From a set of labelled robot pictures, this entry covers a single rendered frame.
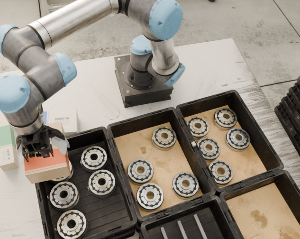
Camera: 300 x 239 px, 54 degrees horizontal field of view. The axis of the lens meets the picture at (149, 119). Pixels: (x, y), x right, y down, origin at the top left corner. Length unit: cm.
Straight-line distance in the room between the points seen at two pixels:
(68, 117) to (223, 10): 231
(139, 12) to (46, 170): 54
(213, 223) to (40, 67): 83
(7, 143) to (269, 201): 112
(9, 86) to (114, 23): 237
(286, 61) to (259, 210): 199
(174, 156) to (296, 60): 208
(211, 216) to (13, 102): 83
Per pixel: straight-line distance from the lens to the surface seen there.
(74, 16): 87
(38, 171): 94
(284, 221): 130
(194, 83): 165
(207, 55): 181
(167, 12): 90
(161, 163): 124
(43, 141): 85
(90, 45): 279
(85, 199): 119
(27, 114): 72
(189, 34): 296
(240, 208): 125
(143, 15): 92
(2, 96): 68
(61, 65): 73
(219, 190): 113
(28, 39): 80
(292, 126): 220
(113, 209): 117
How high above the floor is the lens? 196
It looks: 58 degrees down
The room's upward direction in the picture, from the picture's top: 8 degrees clockwise
